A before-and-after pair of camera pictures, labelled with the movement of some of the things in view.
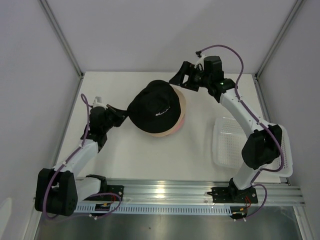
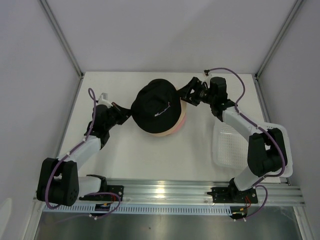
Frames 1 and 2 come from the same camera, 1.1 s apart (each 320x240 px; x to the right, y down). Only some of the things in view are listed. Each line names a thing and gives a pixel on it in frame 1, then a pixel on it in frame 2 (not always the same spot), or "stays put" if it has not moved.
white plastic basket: [228, 139] stays put
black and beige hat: [156, 108] stays put
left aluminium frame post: [61, 37] stays put
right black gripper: [188, 69] to [184, 91]
